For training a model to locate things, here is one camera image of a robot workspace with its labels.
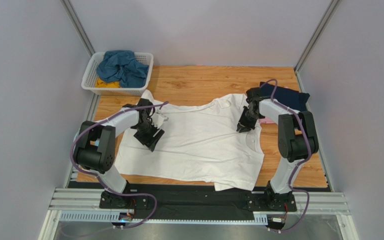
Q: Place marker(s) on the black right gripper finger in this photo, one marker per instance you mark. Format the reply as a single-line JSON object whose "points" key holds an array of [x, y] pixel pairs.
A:
{"points": [[250, 125], [241, 126]]}

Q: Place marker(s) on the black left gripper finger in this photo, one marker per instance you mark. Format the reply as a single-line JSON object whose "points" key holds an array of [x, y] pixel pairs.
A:
{"points": [[155, 138], [142, 138]]}

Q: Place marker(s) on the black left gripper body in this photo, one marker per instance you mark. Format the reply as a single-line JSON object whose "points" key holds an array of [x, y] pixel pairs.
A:
{"points": [[147, 128]]}

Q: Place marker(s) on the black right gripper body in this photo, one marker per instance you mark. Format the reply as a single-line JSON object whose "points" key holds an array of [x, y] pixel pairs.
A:
{"points": [[245, 123]]}

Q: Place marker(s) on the white t-shirt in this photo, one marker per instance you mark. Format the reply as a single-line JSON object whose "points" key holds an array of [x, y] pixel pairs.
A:
{"points": [[199, 144]]}

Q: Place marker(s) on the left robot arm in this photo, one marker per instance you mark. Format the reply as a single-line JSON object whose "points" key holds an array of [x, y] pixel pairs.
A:
{"points": [[93, 148]]}

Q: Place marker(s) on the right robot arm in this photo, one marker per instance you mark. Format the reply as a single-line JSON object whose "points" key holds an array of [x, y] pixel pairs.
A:
{"points": [[297, 141]]}

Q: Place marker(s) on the folded pink t-shirt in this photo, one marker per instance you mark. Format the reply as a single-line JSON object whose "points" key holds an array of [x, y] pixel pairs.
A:
{"points": [[266, 120]]}

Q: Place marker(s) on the folded navy t-shirt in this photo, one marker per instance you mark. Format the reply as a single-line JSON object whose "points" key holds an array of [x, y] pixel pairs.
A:
{"points": [[288, 97]]}

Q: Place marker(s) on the yellow t-shirt in basket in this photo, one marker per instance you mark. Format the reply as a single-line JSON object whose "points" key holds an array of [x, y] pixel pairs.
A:
{"points": [[103, 84]]}

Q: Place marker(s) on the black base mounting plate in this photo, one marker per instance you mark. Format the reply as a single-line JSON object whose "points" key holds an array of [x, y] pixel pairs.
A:
{"points": [[192, 202]]}

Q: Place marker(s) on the crumpled blue t-shirt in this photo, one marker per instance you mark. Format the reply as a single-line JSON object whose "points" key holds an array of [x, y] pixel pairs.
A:
{"points": [[123, 66]]}

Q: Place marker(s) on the white plastic laundry basket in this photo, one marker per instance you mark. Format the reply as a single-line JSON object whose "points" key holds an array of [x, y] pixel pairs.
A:
{"points": [[90, 76]]}

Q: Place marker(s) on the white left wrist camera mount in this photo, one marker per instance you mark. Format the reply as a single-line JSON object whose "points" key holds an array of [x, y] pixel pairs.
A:
{"points": [[159, 119]]}

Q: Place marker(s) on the right corner aluminium post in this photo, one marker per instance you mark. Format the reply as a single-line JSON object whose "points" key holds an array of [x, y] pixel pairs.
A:
{"points": [[324, 21]]}

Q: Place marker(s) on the corner aluminium post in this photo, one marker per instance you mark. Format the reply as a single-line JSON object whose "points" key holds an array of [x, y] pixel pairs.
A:
{"points": [[324, 21], [76, 22]]}

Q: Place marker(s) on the left corner aluminium post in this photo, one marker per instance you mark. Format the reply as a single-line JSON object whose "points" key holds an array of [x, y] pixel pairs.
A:
{"points": [[76, 22]]}

